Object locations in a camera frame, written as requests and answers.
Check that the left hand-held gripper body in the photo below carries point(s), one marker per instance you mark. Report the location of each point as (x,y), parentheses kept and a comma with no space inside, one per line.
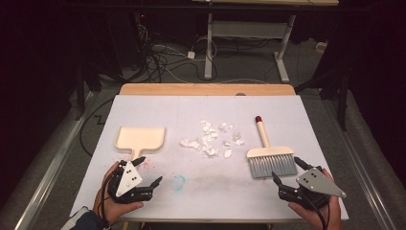
(127,179)

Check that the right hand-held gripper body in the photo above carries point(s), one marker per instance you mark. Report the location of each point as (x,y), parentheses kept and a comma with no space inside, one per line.
(316,185)

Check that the wooden brush with red tip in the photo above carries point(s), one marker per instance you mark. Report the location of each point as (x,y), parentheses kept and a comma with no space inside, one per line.
(271,152)

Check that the pile of white paper scraps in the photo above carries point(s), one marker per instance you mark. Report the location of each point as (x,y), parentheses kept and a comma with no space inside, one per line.
(208,147)

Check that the person's left hand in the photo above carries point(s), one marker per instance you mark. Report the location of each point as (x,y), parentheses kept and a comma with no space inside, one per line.
(115,207)

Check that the person's right hand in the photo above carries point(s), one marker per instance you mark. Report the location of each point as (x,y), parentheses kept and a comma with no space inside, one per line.
(316,217)

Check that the black stand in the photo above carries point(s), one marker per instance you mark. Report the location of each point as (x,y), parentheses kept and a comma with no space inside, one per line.
(343,105)
(80,96)

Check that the white table cover sheet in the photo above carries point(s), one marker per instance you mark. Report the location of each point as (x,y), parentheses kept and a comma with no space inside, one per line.
(191,108)

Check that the wooden table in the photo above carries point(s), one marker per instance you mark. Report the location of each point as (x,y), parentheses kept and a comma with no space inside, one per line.
(207,89)

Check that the white floor box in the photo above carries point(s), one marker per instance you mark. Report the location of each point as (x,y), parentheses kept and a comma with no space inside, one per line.
(321,47)

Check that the white power adapter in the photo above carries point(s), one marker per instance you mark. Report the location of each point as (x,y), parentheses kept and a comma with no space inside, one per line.
(191,55)

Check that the metal floor rail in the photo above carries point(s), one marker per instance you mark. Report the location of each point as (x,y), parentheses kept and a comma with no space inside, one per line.
(54,163)
(364,175)

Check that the white metal desk frame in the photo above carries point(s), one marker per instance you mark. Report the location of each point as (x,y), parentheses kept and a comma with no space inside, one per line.
(249,29)

